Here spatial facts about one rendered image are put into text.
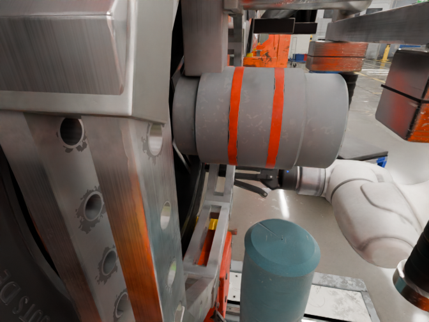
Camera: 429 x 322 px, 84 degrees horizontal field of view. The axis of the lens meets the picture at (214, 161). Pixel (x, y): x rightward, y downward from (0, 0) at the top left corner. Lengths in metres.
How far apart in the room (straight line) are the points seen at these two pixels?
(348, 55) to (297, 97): 0.23
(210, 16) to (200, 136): 0.14
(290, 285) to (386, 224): 0.23
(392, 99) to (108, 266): 0.22
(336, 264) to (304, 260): 1.07
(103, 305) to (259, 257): 0.17
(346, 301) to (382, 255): 0.67
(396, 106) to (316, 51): 0.32
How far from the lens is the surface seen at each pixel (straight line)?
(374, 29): 0.34
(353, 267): 1.38
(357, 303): 1.16
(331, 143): 0.31
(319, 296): 1.12
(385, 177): 0.67
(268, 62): 3.97
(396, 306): 1.33
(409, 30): 0.27
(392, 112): 0.20
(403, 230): 0.49
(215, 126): 0.29
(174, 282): 0.17
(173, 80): 0.45
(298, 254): 0.30
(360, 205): 0.51
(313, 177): 0.61
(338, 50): 0.50
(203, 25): 0.33
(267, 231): 0.32
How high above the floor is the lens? 0.96
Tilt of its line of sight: 27 degrees down
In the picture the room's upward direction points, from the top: straight up
